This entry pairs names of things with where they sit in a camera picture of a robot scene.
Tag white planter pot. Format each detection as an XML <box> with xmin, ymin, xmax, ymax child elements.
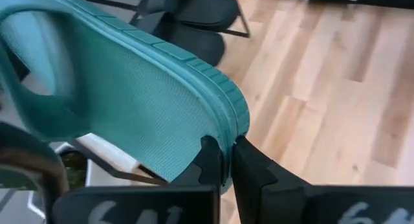
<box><xmin>27</xmin><ymin>142</ymin><xmax>92</xmax><ymax>219</ymax></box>

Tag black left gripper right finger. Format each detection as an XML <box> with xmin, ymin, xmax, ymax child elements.
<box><xmin>230</xmin><ymin>135</ymin><xmax>414</xmax><ymax>224</ymax></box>

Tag teal rubber slide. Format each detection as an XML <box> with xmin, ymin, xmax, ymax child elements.
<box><xmin>0</xmin><ymin>0</ymin><xmax>252</xmax><ymax>195</ymax></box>

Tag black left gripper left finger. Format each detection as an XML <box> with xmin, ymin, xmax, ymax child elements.
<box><xmin>52</xmin><ymin>135</ymin><xmax>224</xmax><ymax>224</ymax></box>

